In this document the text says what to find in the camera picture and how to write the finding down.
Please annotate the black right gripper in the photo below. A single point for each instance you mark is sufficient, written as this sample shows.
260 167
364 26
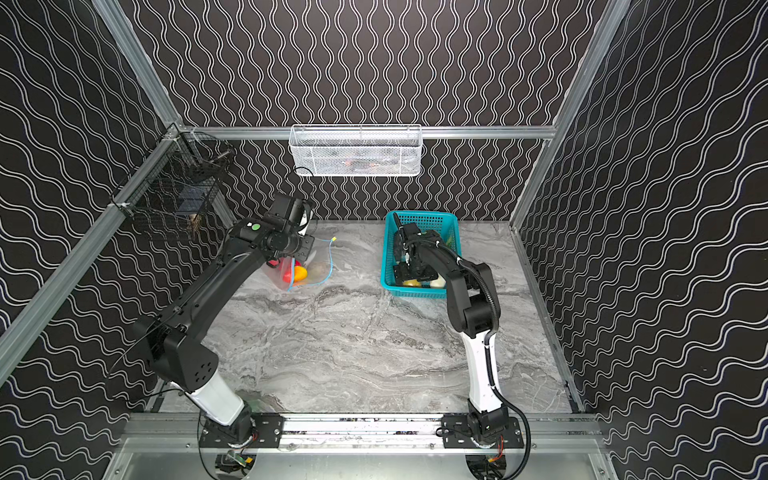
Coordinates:
405 267

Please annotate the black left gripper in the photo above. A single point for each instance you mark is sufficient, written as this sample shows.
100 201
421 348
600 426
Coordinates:
306 245

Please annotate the red tomato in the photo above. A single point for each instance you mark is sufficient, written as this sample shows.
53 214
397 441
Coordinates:
280 270

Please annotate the small orange fruit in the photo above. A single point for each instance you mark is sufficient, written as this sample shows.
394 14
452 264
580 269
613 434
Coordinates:
297 274

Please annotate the clear zip top bag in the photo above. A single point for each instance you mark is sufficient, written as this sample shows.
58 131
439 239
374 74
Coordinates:
320 266

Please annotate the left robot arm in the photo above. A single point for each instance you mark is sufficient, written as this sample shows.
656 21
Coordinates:
171 341

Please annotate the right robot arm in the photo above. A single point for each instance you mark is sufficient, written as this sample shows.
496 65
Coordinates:
473 309

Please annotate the teal plastic basket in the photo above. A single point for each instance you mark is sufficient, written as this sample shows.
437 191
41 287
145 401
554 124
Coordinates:
446 224

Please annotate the brass object in basket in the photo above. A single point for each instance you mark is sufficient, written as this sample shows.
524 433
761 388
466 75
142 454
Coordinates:
194 223

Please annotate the clear wall-mounted basket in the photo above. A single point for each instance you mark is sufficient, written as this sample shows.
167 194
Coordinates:
357 150

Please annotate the black wire wall basket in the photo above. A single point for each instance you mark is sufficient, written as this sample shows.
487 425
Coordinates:
186 181

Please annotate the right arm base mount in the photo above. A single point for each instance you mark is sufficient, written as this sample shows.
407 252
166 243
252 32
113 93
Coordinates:
483 432

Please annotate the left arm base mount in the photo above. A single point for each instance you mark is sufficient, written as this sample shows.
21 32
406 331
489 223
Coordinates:
240 432

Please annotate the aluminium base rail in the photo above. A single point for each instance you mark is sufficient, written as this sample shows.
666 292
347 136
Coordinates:
309 433

